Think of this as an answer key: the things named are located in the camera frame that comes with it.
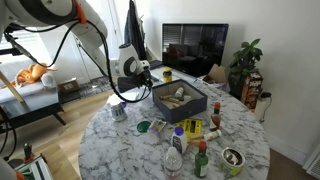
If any green round lid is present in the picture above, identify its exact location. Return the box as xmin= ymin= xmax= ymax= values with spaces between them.
xmin=136 ymin=120 xmax=152 ymax=134

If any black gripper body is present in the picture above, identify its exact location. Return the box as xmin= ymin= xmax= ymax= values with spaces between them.
xmin=134 ymin=68 xmax=154 ymax=89

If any clear plastic water bottle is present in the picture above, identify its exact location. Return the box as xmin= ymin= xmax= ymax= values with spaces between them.
xmin=164 ymin=146 xmax=184 ymax=180

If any brown hot sauce bottle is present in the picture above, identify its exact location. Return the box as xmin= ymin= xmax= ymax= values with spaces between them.
xmin=209 ymin=101 xmax=222 ymax=132

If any orange plush toy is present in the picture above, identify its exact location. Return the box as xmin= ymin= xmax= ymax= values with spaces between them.
xmin=9 ymin=63 xmax=58 ymax=89

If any dark hanging coat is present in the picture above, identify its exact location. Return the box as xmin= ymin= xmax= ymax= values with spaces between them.
xmin=123 ymin=0 xmax=148 ymax=62

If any silver cup with blue stripes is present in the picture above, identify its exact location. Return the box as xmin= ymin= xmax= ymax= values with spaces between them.
xmin=109 ymin=96 xmax=128 ymax=123

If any dark laptop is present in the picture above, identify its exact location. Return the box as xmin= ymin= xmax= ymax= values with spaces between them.
xmin=146 ymin=59 xmax=164 ymax=70

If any black flat screen television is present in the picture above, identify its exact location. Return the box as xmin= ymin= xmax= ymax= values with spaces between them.
xmin=161 ymin=23 xmax=230 ymax=78

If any small brown floor carton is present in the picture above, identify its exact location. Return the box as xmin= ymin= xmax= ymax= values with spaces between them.
xmin=58 ymin=78 xmax=81 ymax=94

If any small white bottle in box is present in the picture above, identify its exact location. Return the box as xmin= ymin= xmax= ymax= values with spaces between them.
xmin=174 ymin=87 xmax=185 ymax=100

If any white box with black adapter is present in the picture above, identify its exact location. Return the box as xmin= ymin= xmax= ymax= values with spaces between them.
xmin=253 ymin=92 xmax=273 ymax=123

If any orange carton box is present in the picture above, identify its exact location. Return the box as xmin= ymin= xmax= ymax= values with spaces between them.
xmin=240 ymin=71 xmax=264 ymax=113

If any black metal stand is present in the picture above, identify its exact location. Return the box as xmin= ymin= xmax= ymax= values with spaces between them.
xmin=0 ymin=23 xmax=42 ymax=68

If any green potted plant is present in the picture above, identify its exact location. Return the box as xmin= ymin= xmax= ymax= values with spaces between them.
xmin=228 ymin=38 xmax=264 ymax=99

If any white paper napkin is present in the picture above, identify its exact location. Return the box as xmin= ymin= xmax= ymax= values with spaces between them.
xmin=106 ymin=89 xmax=143 ymax=105

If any green tin can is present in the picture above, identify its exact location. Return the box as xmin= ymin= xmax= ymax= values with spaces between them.
xmin=219 ymin=147 xmax=246 ymax=178

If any dark patterned floor rug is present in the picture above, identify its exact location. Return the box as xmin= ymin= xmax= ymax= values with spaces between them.
xmin=58 ymin=76 xmax=118 ymax=105

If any small white bottle green cap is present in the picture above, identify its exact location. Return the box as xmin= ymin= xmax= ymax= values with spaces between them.
xmin=203 ymin=129 xmax=223 ymax=142

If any yellow flat package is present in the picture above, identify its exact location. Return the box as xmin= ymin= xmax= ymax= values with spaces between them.
xmin=175 ymin=118 xmax=204 ymax=139

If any navy blue cardboard box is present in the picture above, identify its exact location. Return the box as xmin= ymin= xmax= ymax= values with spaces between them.
xmin=152 ymin=78 xmax=208 ymax=125

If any white floor vent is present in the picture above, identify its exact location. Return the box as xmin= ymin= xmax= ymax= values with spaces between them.
xmin=302 ymin=143 xmax=320 ymax=180

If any green glass bottle red cap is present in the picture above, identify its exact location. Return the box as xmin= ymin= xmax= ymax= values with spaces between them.
xmin=194 ymin=140 xmax=210 ymax=179

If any black chair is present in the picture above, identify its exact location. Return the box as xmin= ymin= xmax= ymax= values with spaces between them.
xmin=117 ymin=75 xmax=141 ymax=94

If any small beige wooden piece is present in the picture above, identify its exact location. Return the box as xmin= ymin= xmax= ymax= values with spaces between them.
xmin=187 ymin=133 xmax=205 ymax=146

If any white bottle blue cap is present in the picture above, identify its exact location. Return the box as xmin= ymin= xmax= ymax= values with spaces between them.
xmin=170 ymin=126 xmax=189 ymax=155

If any black low table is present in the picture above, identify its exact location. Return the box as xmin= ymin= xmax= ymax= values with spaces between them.
xmin=0 ymin=83 xmax=68 ymax=134

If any open brown cardboard box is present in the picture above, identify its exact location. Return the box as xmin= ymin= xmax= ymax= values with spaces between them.
xmin=203 ymin=63 xmax=228 ymax=84

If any small clear jar purple lid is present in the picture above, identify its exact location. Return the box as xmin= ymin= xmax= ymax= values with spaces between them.
xmin=148 ymin=117 xmax=168 ymax=135

